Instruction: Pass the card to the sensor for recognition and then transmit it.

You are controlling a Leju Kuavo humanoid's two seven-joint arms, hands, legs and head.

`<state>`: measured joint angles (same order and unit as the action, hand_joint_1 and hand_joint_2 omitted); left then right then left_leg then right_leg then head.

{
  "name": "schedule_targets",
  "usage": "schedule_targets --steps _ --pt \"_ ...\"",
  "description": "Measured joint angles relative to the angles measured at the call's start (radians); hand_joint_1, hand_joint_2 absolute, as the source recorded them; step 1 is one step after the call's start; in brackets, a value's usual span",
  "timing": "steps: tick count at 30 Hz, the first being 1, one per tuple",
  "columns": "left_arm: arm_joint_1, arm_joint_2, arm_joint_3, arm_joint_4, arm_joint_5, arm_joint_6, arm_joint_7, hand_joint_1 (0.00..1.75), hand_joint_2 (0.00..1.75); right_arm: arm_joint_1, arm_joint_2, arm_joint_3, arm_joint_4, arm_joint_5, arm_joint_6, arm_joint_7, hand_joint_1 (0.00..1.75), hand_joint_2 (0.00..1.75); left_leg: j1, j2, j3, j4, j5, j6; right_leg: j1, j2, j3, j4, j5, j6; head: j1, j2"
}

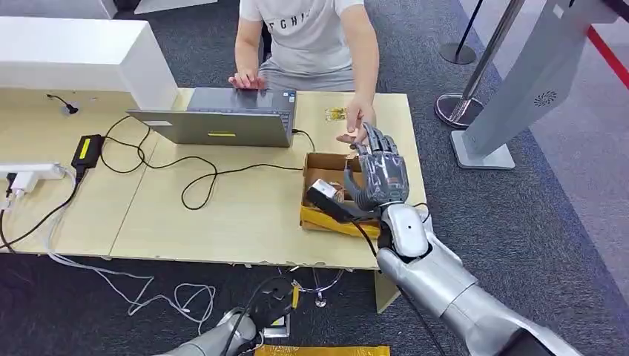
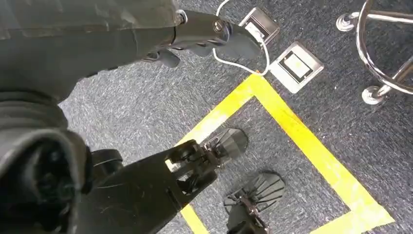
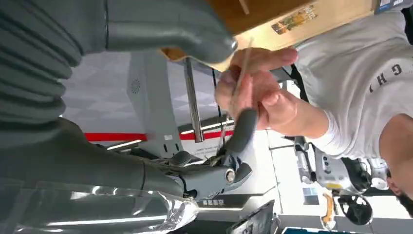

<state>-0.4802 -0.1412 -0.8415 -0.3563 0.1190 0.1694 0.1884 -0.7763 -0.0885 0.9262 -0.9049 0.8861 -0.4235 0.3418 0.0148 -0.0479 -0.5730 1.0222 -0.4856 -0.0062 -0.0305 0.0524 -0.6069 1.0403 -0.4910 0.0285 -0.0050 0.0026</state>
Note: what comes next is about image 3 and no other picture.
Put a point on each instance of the person's left hand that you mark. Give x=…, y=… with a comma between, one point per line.
x=251, y=93

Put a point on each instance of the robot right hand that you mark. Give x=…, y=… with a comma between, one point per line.
x=80, y=161

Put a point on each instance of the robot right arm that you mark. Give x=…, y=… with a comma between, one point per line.
x=32, y=64

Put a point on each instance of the wooden card box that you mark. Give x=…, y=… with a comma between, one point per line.
x=258, y=14

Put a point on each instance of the colourful printed card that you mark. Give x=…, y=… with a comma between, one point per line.
x=294, y=19

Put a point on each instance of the grey kiosk stand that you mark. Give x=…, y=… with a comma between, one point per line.
x=151, y=106

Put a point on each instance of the person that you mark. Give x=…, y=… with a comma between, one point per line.
x=355, y=97

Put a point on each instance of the white background machine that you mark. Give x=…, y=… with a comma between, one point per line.
x=335, y=168

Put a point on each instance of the pale wooden desk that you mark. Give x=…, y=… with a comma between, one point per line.
x=342, y=19

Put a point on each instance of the dark angled panel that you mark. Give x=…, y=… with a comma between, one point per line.
x=255, y=219

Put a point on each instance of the black round fixture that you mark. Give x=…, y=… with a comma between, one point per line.
x=356, y=210

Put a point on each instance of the black stanchion post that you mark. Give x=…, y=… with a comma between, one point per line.
x=215, y=87

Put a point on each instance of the chrome stanchion post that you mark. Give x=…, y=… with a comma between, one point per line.
x=193, y=103

